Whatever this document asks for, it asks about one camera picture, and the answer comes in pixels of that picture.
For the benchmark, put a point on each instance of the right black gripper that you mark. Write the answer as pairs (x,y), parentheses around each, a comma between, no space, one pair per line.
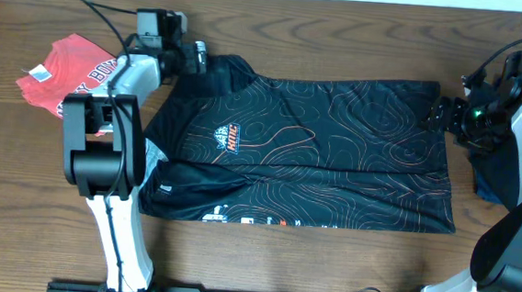
(456,106)

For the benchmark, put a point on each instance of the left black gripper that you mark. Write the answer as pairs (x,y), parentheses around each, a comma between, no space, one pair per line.
(192,56)

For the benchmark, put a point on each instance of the black patterned sports jersey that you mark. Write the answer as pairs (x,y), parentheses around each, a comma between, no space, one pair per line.
(232,145)

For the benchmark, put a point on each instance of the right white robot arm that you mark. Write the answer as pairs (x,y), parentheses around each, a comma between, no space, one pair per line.
(492,114)

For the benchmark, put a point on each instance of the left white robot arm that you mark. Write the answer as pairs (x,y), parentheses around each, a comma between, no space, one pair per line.
(104,151)

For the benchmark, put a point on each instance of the dark blue clothes pile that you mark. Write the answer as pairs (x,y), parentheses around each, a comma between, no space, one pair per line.
(497,175)

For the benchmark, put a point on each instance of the red folded t-shirt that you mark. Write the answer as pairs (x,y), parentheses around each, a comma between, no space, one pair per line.
(74,65)

